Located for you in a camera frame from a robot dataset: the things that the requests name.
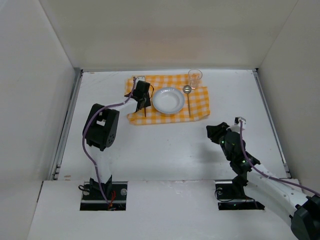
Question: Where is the white paper plate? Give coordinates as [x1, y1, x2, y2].
[152, 87, 185, 115]

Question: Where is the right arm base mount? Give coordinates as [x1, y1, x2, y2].
[214, 181, 265, 211]

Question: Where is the yellow white checkered cloth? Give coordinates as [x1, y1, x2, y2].
[127, 74, 210, 125]

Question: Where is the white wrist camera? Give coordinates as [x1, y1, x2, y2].
[133, 75, 146, 82]
[227, 116, 247, 133]

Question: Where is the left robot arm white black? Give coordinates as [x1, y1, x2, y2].
[81, 76, 152, 202]

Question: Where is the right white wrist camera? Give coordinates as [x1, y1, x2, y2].
[227, 116, 247, 133]

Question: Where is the clear plastic cup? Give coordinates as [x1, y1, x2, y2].
[188, 68, 203, 90]

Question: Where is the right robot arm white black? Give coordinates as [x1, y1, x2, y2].
[206, 117, 320, 240]

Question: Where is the silver spoon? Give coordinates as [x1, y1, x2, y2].
[182, 85, 192, 117]

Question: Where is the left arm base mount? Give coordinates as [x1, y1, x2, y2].
[77, 181, 128, 211]

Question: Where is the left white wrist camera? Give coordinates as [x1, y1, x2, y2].
[133, 75, 146, 82]

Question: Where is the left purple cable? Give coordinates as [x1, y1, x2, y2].
[81, 76, 140, 205]

